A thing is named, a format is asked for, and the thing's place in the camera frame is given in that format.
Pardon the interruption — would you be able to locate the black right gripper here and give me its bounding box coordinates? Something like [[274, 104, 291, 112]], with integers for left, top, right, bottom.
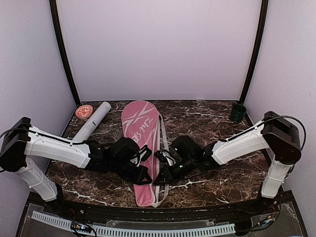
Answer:
[[154, 155, 197, 185]]

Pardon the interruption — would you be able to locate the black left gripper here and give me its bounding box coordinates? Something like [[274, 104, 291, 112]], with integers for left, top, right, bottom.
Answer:
[[110, 159, 153, 186]]

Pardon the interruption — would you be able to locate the pink racket cover bag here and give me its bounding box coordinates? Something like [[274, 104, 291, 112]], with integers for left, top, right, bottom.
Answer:
[[121, 100, 170, 208]]

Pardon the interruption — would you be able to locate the white cardboard shuttlecock tube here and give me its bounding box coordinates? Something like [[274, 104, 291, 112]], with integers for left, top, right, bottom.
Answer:
[[72, 102, 111, 142]]

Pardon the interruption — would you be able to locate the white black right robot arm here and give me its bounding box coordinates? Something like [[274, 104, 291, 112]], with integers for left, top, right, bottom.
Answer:
[[153, 111, 307, 214]]

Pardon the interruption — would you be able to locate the red white patterned bowl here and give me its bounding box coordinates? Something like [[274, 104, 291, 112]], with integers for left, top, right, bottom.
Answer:
[[75, 105, 93, 120]]

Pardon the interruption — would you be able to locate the dark green cup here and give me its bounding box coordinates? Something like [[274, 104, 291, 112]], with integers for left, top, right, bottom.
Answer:
[[230, 104, 246, 123]]

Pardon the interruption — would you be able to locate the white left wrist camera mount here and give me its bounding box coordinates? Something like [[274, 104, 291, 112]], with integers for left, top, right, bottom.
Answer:
[[130, 145, 152, 166]]

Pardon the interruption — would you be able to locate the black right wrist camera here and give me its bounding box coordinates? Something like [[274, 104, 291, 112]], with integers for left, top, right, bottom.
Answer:
[[154, 150, 176, 166]]

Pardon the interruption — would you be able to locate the grey slotted cable duct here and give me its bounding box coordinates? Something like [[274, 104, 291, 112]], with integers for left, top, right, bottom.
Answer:
[[31, 211, 236, 237]]

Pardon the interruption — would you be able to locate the black front table rail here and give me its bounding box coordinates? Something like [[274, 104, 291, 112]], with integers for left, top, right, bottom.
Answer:
[[20, 181, 297, 226]]

